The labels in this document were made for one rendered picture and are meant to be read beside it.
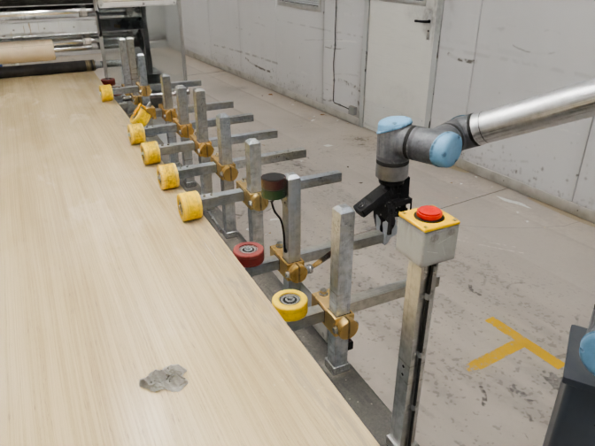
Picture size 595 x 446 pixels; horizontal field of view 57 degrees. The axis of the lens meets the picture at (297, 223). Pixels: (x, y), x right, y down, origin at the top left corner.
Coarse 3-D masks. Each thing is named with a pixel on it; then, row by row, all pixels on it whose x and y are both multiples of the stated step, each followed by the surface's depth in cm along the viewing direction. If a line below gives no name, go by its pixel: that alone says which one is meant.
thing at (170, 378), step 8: (168, 368) 100; (176, 368) 100; (184, 368) 101; (152, 376) 98; (160, 376) 98; (168, 376) 98; (176, 376) 97; (144, 384) 97; (152, 384) 97; (160, 384) 97; (168, 384) 97; (176, 384) 97; (184, 384) 98
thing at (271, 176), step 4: (264, 176) 131; (268, 176) 131; (272, 176) 131; (276, 176) 131; (280, 176) 131; (268, 180) 129; (272, 180) 129; (276, 180) 129; (280, 180) 129; (272, 200) 133; (284, 200) 134; (272, 204) 134; (284, 204) 135; (272, 208) 134; (276, 212) 135; (280, 220) 136; (284, 232) 138; (284, 236) 139; (284, 240) 139; (284, 244) 140; (284, 248) 140
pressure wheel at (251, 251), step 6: (240, 246) 142; (246, 246) 141; (252, 246) 142; (258, 246) 142; (234, 252) 139; (240, 252) 139; (246, 252) 140; (252, 252) 139; (258, 252) 139; (240, 258) 138; (246, 258) 138; (252, 258) 138; (258, 258) 139; (246, 264) 138; (252, 264) 139; (258, 264) 139
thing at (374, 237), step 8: (368, 232) 159; (376, 232) 159; (360, 240) 155; (368, 240) 156; (376, 240) 158; (304, 248) 150; (312, 248) 150; (320, 248) 150; (328, 248) 151; (360, 248) 156; (272, 256) 147; (304, 256) 148; (312, 256) 149; (320, 256) 151; (264, 264) 143; (272, 264) 144; (248, 272) 142; (256, 272) 143; (264, 272) 144
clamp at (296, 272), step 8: (272, 248) 148; (280, 248) 148; (280, 256) 145; (280, 264) 145; (288, 264) 141; (296, 264) 141; (304, 264) 143; (280, 272) 146; (288, 272) 141; (296, 272) 140; (304, 272) 141; (288, 280) 143; (296, 280) 141
